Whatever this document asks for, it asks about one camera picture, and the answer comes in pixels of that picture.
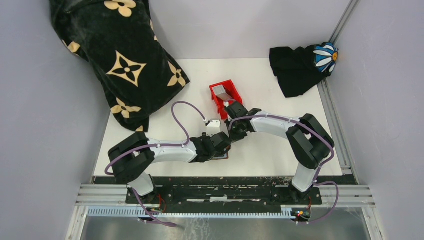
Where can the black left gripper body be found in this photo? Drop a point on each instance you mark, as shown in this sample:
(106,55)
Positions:
(205,136)

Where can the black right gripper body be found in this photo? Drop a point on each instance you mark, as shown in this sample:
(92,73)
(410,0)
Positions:
(235,133)

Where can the red plastic bin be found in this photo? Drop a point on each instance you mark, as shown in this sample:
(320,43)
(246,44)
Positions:
(231,90)

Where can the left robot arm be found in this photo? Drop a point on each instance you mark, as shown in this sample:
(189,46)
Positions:
(130,158)

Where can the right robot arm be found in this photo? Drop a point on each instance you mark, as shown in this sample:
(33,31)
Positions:
(311,144)

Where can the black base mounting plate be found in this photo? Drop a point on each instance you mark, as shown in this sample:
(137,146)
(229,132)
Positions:
(227,195)

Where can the black cloth with daisy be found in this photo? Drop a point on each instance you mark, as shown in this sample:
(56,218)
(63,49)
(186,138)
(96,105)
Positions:
(298,70)

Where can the black blanket with beige flowers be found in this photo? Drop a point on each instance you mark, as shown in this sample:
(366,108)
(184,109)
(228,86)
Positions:
(117,39)

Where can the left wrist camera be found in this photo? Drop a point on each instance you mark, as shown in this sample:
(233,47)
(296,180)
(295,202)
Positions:
(213,127)

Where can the aluminium rail frame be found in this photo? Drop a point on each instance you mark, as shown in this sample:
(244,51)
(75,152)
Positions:
(105,209)

